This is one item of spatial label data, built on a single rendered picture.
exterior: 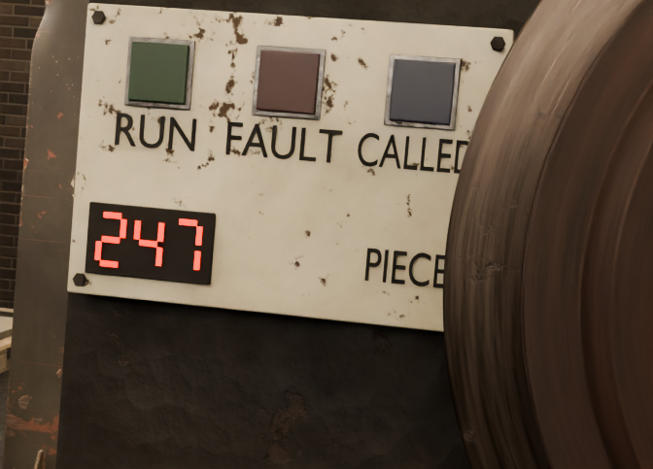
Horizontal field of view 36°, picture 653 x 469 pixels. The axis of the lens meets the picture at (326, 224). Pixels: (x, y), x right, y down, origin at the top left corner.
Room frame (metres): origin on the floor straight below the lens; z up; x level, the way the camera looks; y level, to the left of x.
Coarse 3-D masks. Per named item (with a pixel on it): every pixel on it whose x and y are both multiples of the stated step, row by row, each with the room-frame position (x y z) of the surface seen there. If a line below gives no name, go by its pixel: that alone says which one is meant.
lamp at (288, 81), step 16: (272, 64) 0.61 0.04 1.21; (288, 64) 0.61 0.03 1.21; (304, 64) 0.60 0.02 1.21; (272, 80) 0.61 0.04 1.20; (288, 80) 0.61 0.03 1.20; (304, 80) 0.60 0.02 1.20; (272, 96) 0.61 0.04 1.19; (288, 96) 0.61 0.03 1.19; (304, 96) 0.60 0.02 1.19; (288, 112) 0.61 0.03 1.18; (304, 112) 0.60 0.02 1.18
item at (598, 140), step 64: (640, 64) 0.44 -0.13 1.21; (576, 128) 0.44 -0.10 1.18; (640, 128) 0.43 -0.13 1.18; (576, 192) 0.44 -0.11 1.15; (640, 192) 0.42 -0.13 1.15; (576, 256) 0.44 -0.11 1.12; (640, 256) 0.42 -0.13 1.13; (576, 320) 0.44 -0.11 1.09; (640, 320) 0.42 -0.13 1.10; (576, 384) 0.44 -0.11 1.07; (640, 384) 0.42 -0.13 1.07; (576, 448) 0.44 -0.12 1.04; (640, 448) 0.41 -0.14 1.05
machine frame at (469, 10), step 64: (128, 0) 0.65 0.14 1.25; (192, 0) 0.64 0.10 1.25; (256, 0) 0.63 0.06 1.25; (320, 0) 0.63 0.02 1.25; (384, 0) 0.62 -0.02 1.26; (448, 0) 0.62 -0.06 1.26; (512, 0) 0.61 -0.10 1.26; (128, 320) 0.64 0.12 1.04; (192, 320) 0.64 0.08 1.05; (256, 320) 0.63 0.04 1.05; (320, 320) 0.63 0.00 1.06; (64, 384) 0.65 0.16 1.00; (128, 384) 0.64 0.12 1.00; (192, 384) 0.64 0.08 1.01; (256, 384) 0.63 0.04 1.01; (320, 384) 0.63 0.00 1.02; (384, 384) 0.62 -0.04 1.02; (448, 384) 0.61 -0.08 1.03; (64, 448) 0.65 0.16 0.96; (128, 448) 0.64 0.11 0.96; (192, 448) 0.64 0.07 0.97; (256, 448) 0.63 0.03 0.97; (320, 448) 0.63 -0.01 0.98; (384, 448) 0.62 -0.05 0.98; (448, 448) 0.61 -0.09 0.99
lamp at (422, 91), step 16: (400, 64) 0.60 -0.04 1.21; (416, 64) 0.59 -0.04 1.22; (432, 64) 0.59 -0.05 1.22; (448, 64) 0.59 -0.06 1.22; (400, 80) 0.60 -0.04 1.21; (416, 80) 0.59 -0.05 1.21; (432, 80) 0.59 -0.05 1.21; (448, 80) 0.59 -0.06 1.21; (400, 96) 0.60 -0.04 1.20; (416, 96) 0.59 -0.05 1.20; (432, 96) 0.59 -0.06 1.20; (448, 96) 0.59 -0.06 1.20; (400, 112) 0.60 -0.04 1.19; (416, 112) 0.59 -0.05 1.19; (432, 112) 0.59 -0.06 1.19; (448, 112) 0.59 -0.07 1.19
